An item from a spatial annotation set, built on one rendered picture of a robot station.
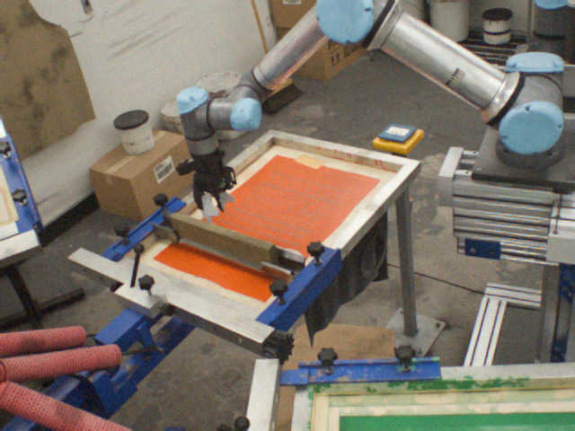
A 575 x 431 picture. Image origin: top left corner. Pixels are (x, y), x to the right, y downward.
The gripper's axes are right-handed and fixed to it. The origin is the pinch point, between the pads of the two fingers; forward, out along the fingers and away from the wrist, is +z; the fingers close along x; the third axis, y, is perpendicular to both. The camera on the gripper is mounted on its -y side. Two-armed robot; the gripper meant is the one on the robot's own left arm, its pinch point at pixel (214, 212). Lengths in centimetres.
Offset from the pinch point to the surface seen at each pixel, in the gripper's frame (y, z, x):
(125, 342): 2.6, 10.4, -39.4
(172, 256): -16.0, 16.7, -5.3
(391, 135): 12, 15, 75
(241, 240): 8.4, 5.9, -0.7
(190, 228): -10.3, 7.9, -0.9
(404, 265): 14, 72, 76
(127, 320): 0.0, 7.9, -35.3
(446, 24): -81, 82, 329
